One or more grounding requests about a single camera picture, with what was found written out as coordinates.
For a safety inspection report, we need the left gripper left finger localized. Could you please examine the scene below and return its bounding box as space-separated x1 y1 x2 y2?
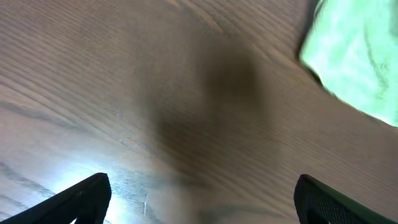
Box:
1 173 111 224

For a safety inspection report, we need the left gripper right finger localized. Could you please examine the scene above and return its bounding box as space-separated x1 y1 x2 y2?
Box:
294 174 397 224

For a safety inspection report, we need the green cloth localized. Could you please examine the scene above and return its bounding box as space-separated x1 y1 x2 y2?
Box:
299 0 397 126

